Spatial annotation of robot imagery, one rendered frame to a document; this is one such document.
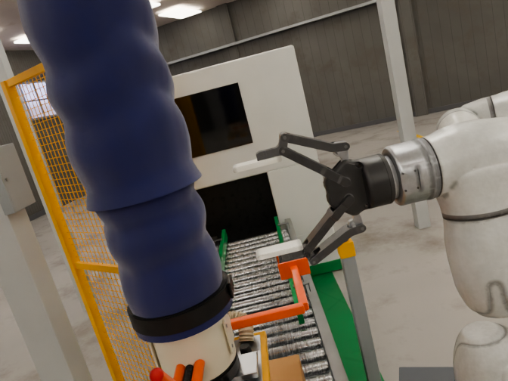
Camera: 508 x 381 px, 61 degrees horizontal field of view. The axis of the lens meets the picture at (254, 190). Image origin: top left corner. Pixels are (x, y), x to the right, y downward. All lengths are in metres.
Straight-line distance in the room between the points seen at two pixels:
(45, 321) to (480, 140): 2.11
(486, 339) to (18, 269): 1.92
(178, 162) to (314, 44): 11.11
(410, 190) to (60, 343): 2.06
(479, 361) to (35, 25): 1.16
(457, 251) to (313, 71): 11.29
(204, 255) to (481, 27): 11.18
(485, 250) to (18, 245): 1.98
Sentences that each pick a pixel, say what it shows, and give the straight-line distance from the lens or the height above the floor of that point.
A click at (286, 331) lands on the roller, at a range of 2.33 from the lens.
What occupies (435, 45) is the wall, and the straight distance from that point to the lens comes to 11.71.
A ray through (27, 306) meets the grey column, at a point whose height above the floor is 1.02.
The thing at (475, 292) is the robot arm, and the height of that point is 1.39.
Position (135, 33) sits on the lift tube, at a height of 1.88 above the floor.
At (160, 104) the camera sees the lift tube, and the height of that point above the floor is 1.76.
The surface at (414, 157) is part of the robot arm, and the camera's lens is 0.63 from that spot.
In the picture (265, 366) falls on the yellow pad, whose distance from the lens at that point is 1.09.
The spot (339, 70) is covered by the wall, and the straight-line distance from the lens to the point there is 11.79.
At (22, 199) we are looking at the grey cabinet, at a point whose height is 1.51.
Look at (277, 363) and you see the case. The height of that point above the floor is 0.94.
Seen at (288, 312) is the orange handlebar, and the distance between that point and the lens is 1.04.
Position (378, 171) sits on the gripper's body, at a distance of 0.62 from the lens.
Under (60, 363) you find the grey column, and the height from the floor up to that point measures 0.69.
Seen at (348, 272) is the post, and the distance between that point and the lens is 2.01.
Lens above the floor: 1.75
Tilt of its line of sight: 13 degrees down
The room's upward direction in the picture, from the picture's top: 15 degrees counter-clockwise
